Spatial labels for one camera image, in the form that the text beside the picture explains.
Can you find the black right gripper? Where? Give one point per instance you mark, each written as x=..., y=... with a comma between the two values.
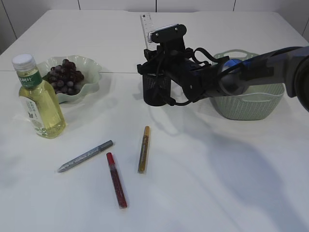
x=198, y=79

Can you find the clear plastic ruler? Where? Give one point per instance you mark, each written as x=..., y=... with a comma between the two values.
x=147, y=27

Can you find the gold glitter pen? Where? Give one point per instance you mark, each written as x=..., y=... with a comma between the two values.
x=144, y=150

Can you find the silver glitter pen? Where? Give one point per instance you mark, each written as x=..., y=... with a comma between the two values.
x=85, y=156

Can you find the dark purple grape bunch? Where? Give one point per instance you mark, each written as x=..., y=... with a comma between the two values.
x=65, y=78

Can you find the yellow tea plastic bottle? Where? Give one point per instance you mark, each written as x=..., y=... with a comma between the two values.
x=38, y=98

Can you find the right black blue robot arm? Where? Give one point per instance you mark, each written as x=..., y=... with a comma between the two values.
x=288, y=66

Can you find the black mesh pen holder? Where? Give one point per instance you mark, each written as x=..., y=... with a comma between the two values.
x=152, y=88

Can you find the green plastic woven basket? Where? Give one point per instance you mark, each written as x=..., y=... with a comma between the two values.
x=251, y=103

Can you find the green wavy glass plate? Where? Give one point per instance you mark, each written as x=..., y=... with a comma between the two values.
x=89, y=68

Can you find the red glitter pen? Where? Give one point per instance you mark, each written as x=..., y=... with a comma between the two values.
x=116, y=182

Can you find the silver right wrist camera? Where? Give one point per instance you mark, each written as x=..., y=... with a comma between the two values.
x=167, y=33

